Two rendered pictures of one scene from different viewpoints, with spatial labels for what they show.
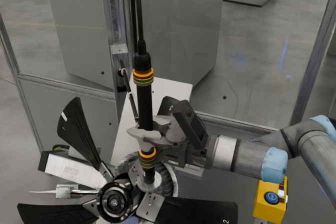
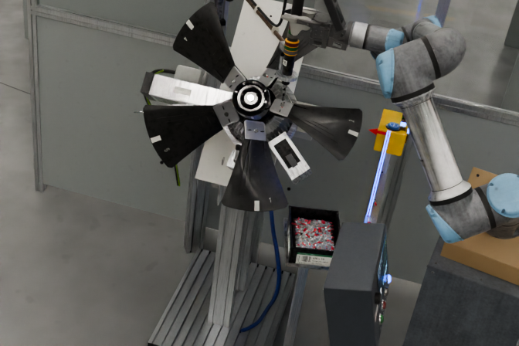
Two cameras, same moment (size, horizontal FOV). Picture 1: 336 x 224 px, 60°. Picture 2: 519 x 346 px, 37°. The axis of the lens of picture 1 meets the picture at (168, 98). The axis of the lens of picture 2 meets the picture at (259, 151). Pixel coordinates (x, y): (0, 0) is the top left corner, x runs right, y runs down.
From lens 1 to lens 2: 1.70 m
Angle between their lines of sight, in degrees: 9
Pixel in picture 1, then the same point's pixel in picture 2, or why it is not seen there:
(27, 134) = not seen: outside the picture
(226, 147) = (361, 26)
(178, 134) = (323, 18)
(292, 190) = (421, 174)
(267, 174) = (389, 45)
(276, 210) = (398, 137)
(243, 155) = (372, 32)
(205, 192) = (304, 193)
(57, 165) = (165, 86)
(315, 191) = not seen: hidden behind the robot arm
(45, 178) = (32, 195)
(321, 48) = not seen: outside the picture
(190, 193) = not seen: hidden behind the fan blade
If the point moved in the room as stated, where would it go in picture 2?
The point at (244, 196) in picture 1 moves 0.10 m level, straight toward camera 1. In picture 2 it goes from (360, 193) to (355, 205)
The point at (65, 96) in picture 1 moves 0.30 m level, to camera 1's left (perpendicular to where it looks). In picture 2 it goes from (111, 42) to (40, 38)
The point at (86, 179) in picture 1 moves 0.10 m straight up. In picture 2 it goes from (201, 99) to (203, 72)
